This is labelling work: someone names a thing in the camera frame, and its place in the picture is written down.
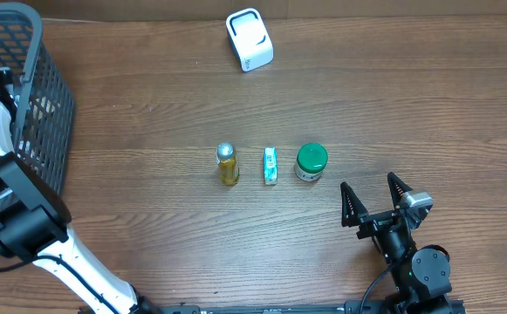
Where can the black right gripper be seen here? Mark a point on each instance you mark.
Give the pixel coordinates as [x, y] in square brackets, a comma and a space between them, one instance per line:
[357, 213]

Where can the green lid white jar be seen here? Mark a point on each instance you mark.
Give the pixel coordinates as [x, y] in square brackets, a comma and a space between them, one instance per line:
[311, 161]

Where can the teal white small packet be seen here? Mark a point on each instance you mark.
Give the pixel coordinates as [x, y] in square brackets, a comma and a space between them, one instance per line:
[270, 166]

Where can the yellow bottle with silver cap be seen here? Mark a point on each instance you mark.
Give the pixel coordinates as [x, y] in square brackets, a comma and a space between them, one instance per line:
[227, 164]

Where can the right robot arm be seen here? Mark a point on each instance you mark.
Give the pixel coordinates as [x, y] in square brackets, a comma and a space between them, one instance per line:
[420, 275]

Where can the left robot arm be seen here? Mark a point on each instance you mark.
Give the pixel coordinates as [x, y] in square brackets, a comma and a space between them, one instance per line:
[36, 227]

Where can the white barcode scanner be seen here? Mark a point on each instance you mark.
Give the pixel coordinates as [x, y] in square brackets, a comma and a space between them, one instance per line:
[249, 39]

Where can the grey plastic shopping basket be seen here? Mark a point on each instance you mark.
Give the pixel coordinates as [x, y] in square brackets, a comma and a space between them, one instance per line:
[42, 127]

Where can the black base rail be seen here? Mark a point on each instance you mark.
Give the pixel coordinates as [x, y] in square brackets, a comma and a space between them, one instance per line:
[349, 307]

